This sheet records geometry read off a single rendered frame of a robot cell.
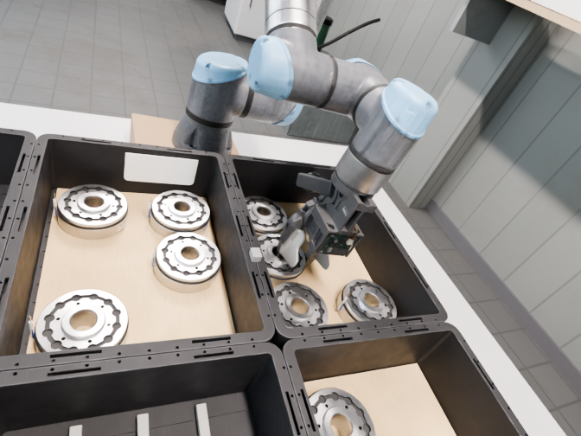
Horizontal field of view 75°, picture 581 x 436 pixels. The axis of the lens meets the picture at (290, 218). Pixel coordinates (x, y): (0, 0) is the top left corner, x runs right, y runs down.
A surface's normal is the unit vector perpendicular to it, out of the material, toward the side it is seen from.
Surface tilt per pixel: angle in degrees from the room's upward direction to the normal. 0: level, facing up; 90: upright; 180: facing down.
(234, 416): 0
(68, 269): 0
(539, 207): 90
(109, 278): 0
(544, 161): 90
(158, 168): 90
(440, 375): 90
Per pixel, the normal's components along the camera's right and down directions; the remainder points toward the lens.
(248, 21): 0.27, 0.69
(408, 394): 0.33, -0.72
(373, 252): -0.90, -0.04
